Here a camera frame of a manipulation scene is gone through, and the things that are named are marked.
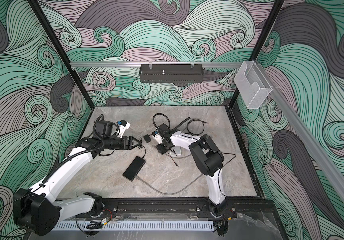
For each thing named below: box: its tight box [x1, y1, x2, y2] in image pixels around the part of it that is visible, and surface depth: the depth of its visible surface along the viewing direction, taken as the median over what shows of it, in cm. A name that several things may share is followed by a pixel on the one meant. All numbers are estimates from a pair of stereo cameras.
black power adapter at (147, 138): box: [143, 134, 153, 143], surface depth 101 cm
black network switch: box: [122, 155, 146, 182], surface depth 88 cm
